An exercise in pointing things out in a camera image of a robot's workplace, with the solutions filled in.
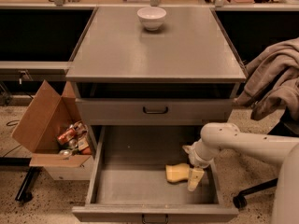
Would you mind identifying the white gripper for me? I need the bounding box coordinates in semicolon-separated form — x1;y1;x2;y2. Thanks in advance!
182;141;215;191

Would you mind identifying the yellow sponge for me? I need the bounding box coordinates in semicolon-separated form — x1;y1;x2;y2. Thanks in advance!
165;163;190;183

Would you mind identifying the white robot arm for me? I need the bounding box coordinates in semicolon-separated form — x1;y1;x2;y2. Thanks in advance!
182;123;299;224

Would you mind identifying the open grey middle drawer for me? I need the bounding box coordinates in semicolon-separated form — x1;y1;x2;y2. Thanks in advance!
73;126;238;224

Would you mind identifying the grey drawer cabinet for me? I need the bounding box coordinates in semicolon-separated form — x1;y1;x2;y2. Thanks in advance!
65;6;248;224

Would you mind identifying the closed grey top drawer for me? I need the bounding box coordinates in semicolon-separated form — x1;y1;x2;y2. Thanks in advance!
76;98;233;126

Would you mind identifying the black office chair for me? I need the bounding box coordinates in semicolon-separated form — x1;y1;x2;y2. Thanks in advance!
233;109;299;209

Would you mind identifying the grey-brown hoodie cloth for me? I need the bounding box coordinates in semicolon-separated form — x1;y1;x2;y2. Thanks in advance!
235;38;299;120

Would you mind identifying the red snack packet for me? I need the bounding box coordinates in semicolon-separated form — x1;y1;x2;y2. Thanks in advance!
57;128;77;145

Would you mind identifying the white ceramic bowl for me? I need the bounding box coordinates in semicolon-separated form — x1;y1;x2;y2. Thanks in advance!
137;7;166;31

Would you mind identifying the brown cardboard box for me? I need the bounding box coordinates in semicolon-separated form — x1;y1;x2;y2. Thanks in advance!
12;80;91;168

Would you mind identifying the black desk leg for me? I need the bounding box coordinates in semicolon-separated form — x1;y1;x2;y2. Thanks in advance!
15;167;40;203

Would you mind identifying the black drawer handle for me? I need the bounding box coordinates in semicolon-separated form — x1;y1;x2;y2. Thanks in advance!
142;106;168;115

